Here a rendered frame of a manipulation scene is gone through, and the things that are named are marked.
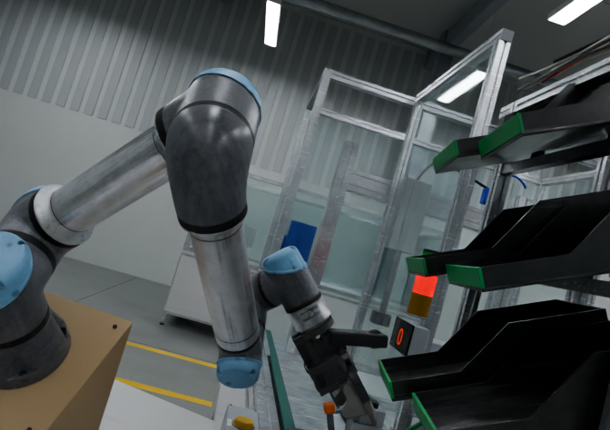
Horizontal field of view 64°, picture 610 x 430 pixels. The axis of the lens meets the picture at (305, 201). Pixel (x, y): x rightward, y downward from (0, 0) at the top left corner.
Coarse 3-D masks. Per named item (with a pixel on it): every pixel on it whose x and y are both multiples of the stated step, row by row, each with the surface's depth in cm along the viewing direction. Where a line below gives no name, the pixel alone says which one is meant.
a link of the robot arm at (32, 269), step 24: (0, 240) 76; (24, 240) 77; (0, 264) 73; (24, 264) 74; (48, 264) 81; (0, 288) 71; (24, 288) 74; (0, 312) 73; (24, 312) 76; (0, 336) 76
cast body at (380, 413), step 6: (372, 402) 92; (378, 402) 93; (378, 408) 93; (378, 414) 91; (384, 414) 91; (348, 420) 94; (354, 420) 92; (360, 420) 91; (366, 420) 91; (378, 420) 91; (348, 426) 93; (354, 426) 91; (360, 426) 91; (366, 426) 91; (372, 426) 91; (378, 426) 91
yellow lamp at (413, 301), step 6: (414, 294) 114; (420, 294) 114; (414, 300) 114; (420, 300) 113; (426, 300) 113; (408, 306) 115; (414, 306) 113; (420, 306) 113; (426, 306) 113; (408, 312) 114; (414, 312) 113; (420, 312) 112; (426, 312) 113
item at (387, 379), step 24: (480, 312) 74; (504, 312) 73; (528, 312) 73; (552, 312) 73; (576, 312) 61; (600, 312) 61; (456, 336) 73; (480, 336) 73; (504, 336) 61; (528, 336) 61; (384, 360) 73; (408, 360) 73; (432, 360) 73; (456, 360) 73; (480, 360) 61; (504, 360) 61; (408, 384) 61; (432, 384) 61; (456, 384) 61
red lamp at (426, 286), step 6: (420, 276) 114; (432, 276) 113; (420, 282) 114; (426, 282) 113; (432, 282) 113; (414, 288) 115; (420, 288) 113; (426, 288) 113; (432, 288) 113; (426, 294) 113; (432, 294) 114
